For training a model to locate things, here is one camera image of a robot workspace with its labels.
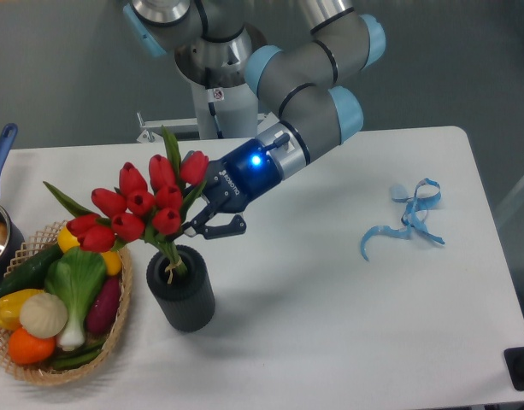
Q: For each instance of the woven wicker basket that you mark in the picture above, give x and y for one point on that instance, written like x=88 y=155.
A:
x=103 y=346

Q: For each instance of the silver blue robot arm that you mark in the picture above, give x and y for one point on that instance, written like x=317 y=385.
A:
x=290 y=108

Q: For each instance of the yellow bell pepper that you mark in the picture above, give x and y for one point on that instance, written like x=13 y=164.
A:
x=10 y=307

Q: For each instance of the red tulip bouquet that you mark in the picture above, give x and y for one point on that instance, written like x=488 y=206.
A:
x=151 y=209

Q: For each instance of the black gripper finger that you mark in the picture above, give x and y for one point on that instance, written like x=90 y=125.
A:
x=199 y=226

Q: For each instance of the green cucumber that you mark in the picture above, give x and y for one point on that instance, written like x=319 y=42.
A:
x=31 y=273

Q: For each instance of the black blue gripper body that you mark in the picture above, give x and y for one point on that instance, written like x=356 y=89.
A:
x=240 y=177

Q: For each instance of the yellow squash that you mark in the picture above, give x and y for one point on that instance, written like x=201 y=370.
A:
x=66 y=241

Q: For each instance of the green bok choy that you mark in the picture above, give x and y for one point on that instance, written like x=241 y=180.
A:
x=76 y=279

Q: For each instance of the black clamp base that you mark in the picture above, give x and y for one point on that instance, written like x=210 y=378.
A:
x=514 y=358

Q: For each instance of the green bean pods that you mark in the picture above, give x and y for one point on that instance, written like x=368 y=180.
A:
x=77 y=358

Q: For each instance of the blue ribbon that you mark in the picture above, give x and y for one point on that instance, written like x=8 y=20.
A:
x=425 y=197

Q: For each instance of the dark grey ribbed vase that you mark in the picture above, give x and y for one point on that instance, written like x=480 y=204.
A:
x=188 y=303

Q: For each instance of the white garlic bulb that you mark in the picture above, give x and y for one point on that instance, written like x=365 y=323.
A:
x=43 y=315

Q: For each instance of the orange fruit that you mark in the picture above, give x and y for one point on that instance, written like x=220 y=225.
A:
x=26 y=349

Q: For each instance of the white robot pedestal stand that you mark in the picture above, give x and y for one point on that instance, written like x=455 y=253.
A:
x=220 y=112

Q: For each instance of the purple sweet potato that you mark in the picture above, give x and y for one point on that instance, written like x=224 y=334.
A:
x=104 y=309

